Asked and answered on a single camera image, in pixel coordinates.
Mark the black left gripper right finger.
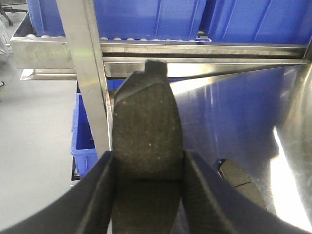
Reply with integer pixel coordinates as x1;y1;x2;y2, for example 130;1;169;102
182;152;307;234

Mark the blue bin under table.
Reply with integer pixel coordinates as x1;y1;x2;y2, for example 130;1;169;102
71;93;98;178

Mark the stainless steel rack frame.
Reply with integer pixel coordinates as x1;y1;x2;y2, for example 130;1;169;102
10;0;312;155

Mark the left blue plastic bin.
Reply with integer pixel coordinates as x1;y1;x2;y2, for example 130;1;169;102
27;0;206;40

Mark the right blue plastic bin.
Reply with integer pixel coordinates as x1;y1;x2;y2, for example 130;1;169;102
200;0;312;45

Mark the blue plastic bin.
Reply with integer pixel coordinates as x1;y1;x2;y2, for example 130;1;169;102
27;0;206;40
200;0;312;45

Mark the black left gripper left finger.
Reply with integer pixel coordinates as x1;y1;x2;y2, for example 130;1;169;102
2;151;116;234

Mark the grey roller conveyor track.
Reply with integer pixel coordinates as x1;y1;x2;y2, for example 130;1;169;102
25;34;212;43

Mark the brake pad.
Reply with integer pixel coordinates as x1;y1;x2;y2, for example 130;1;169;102
112;60;184;234
218;159;267;210

